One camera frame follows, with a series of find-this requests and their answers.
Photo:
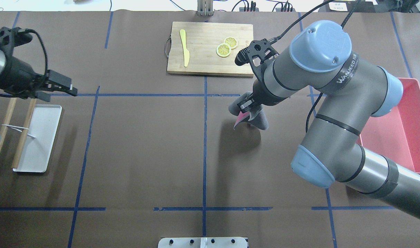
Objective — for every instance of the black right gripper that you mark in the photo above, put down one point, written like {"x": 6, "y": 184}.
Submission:
{"x": 264, "y": 95}

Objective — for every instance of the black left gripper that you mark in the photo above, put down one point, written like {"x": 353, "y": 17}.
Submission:
{"x": 17, "y": 76}

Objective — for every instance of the grey pink cleaning cloth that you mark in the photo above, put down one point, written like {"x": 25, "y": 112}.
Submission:
{"x": 255, "y": 117}

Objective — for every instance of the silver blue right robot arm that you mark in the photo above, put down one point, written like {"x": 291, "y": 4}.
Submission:
{"x": 321, "y": 56}

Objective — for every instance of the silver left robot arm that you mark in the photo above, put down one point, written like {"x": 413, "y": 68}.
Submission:
{"x": 18, "y": 79}

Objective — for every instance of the lemon slice two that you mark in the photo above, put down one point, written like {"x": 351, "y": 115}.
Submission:
{"x": 223, "y": 50}

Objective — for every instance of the lemon slice one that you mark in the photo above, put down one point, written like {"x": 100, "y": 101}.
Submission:
{"x": 232, "y": 42}

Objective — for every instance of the white towel rack base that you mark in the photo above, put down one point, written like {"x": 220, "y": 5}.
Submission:
{"x": 40, "y": 138}

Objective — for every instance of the wooden rack bar near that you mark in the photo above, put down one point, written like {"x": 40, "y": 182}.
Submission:
{"x": 24, "y": 134}

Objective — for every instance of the wooden rack bar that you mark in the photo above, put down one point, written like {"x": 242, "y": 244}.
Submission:
{"x": 6, "y": 121}
{"x": 24, "y": 134}

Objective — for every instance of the bamboo cutting board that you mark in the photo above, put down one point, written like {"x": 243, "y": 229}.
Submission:
{"x": 202, "y": 40}

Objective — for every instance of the yellow plastic knife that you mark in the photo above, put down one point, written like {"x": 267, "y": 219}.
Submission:
{"x": 186, "y": 52}

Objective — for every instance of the wooden rack bar far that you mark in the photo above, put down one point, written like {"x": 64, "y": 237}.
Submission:
{"x": 6, "y": 121}

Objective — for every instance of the pink plastic bin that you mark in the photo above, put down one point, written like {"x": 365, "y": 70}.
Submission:
{"x": 396, "y": 135}

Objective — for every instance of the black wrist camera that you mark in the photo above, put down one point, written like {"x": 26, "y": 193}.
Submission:
{"x": 15, "y": 37}
{"x": 259, "y": 54}

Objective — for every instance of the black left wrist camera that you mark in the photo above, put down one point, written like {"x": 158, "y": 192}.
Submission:
{"x": 15, "y": 37}

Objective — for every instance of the aluminium frame post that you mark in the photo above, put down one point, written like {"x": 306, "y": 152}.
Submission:
{"x": 205, "y": 8}

